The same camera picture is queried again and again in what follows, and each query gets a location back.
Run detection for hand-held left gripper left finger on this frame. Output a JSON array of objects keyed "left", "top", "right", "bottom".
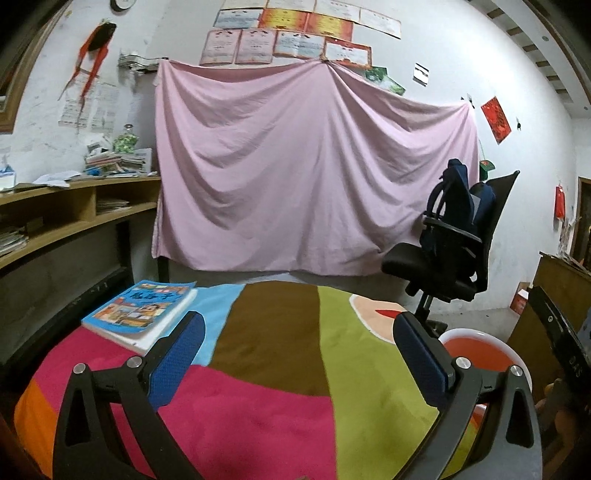
[{"left": 53, "top": 311, "right": 206, "bottom": 480}]

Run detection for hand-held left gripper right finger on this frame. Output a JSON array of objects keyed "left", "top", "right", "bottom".
[{"left": 392, "top": 311, "right": 543, "bottom": 480}]

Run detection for white and red plastic bin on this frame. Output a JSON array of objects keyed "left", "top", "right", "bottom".
[{"left": 438, "top": 329, "right": 532, "bottom": 416}]

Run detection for person's right hand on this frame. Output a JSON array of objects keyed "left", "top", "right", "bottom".
[{"left": 545, "top": 377, "right": 591, "bottom": 441}]

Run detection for brown wooden cabinet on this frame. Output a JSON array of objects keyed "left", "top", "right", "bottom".
[{"left": 505, "top": 251, "right": 591, "bottom": 462}]

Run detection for red cardboard box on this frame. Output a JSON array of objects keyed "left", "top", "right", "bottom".
[{"left": 512, "top": 281, "right": 532, "bottom": 315}]

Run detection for blue illustrated book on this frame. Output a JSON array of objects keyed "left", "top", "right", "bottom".
[{"left": 82, "top": 280, "right": 197, "bottom": 356}]

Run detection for black office chair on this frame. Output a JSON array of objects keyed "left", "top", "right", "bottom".
[{"left": 381, "top": 171, "right": 520, "bottom": 333}]

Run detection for colourful patchwork blanket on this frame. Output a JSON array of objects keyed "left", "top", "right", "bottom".
[{"left": 14, "top": 281, "right": 485, "bottom": 480}]

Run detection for thin paper pile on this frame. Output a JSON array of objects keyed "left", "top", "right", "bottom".
[{"left": 96, "top": 198, "right": 132, "bottom": 215}]

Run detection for blue backpack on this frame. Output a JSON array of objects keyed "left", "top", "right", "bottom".
[{"left": 420, "top": 159, "right": 497, "bottom": 259}]

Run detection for wooden shelf desk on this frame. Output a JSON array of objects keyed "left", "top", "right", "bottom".
[{"left": 0, "top": 175, "right": 162, "bottom": 273}]

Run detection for stack of books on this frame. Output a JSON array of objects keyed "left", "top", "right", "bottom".
[{"left": 84, "top": 148, "right": 153, "bottom": 178}]

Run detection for stack of old magazines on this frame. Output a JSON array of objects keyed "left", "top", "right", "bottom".
[{"left": 0, "top": 226, "right": 28, "bottom": 257}]

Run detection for pink hanging sheet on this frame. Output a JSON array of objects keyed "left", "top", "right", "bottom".
[{"left": 151, "top": 60, "right": 481, "bottom": 278}]

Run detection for glass jar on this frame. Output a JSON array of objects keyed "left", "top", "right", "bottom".
[{"left": 113, "top": 124, "right": 139, "bottom": 153}]

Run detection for red and black hanging ornament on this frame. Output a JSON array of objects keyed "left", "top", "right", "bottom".
[{"left": 58, "top": 21, "right": 116, "bottom": 112}]

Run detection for red square wall decoration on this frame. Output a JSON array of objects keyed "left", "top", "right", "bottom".
[{"left": 481, "top": 96, "right": 512, "bottom": 145}]

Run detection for paper wall calendar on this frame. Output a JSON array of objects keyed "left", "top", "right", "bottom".
[{"left": 58, "top": 83, "right": 121, "bottom": 134}]

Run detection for green wall pictures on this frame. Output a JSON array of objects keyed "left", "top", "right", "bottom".
[{"left": 365, "top": 67, "right": 407, "bottom": 95}]

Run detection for metal wall rack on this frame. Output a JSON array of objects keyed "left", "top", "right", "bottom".
[{"left": 117, "top": 53, "right": 160, "bottom": 75}]

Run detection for wooden window frame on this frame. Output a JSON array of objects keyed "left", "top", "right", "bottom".
[{"left": 0, "top": 0, "right": 70, "bottom": 134}]

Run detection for group of wall certificates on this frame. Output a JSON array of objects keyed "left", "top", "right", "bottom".
[{"left": 199, "top": 0, "right": 402, "bottom": 70}]

